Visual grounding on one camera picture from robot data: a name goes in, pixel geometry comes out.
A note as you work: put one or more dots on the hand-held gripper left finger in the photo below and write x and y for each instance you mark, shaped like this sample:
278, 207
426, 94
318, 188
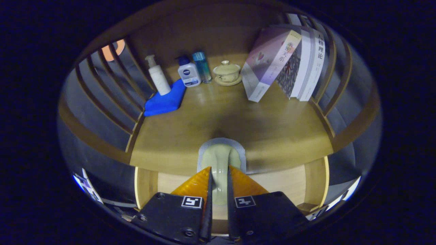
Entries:
208, 217

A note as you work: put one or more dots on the teal bottle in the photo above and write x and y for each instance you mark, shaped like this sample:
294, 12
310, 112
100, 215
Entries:
202, 68

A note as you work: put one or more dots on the beige lidded teacup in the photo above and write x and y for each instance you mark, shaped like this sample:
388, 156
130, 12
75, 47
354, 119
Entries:
227, 73

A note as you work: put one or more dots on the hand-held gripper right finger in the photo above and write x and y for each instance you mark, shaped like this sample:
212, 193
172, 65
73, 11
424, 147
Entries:
231, 217

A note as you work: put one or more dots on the wooden countertop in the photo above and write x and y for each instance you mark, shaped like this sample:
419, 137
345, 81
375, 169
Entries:
272, 129

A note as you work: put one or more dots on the white book with black lettering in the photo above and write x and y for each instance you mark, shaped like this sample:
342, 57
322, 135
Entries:
315, 64

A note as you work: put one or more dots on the wooden drawer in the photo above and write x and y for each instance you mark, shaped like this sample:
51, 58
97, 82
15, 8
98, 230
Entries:
282, 183

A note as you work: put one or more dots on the purple and white book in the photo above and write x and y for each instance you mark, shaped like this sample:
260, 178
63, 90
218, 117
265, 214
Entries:
269, 61

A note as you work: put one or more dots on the patterned cover book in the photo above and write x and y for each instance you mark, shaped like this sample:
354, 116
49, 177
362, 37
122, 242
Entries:
294, 68

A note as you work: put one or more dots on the white pump bottle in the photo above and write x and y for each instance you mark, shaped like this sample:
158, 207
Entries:
159, 76

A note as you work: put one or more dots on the blue cloth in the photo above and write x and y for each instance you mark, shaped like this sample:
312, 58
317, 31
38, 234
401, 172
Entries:
165, 100

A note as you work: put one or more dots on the black and white striped board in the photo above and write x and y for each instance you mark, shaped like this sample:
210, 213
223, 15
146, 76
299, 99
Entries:
351, 189

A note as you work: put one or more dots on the white bottle with blue cap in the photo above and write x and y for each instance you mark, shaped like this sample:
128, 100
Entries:
188, 73

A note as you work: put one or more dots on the wooden cabinet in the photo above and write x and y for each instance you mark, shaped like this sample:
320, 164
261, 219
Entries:
204, 34

